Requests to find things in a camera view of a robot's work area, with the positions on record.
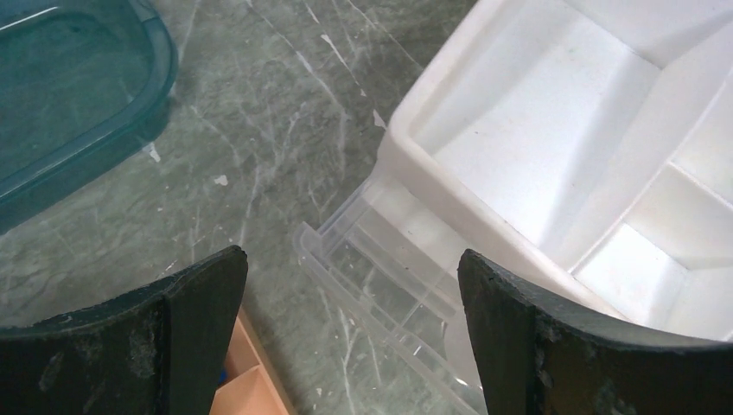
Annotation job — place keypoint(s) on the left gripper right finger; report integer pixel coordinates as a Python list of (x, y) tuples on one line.
[(537, 352)]

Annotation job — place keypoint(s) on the white plastic drawer unit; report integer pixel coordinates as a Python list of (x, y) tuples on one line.
[(585, 146)]

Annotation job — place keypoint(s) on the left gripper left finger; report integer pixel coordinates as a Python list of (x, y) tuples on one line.
[(158, 349)]

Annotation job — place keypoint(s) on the clear plastic drawer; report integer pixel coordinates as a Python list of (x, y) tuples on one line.
[(391, 264)]

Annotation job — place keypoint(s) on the orange mesh file organizer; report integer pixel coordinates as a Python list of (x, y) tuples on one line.
[(251, 385)]

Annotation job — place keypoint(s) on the teal plastic bin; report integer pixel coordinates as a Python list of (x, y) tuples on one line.
[(84, 85)]

